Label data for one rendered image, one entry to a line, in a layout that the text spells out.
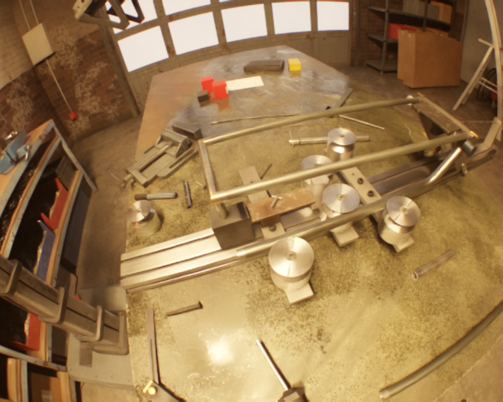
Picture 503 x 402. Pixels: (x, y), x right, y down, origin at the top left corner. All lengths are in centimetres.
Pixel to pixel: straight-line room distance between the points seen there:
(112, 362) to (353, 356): 103
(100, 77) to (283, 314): 327
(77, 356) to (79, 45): 310
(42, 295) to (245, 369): 69
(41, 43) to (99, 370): 326
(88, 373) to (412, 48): 427
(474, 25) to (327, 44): 302
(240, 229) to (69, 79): 333
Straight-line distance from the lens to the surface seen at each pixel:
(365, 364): 34
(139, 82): 338
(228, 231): 31
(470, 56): 538
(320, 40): 381
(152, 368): 36
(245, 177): 41
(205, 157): 26
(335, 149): 42
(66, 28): 341
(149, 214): 44
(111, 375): 119
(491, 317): 45
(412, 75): 370
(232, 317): 34
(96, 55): 331
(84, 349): 132
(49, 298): 89
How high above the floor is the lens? 120
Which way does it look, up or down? 49 degrees down
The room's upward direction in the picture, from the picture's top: 11 degrees counter-clockwise
